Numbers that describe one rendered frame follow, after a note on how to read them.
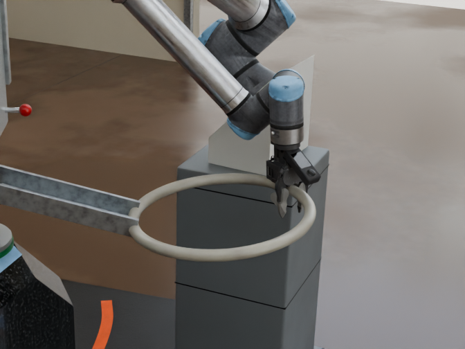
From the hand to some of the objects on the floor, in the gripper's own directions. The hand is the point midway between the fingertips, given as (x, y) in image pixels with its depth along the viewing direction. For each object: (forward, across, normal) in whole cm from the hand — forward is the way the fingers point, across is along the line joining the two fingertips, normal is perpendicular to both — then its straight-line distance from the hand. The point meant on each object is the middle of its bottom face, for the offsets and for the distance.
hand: (292, 211), depth 239 cm
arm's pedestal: (+88, -18, -54) cm, 105 cm away
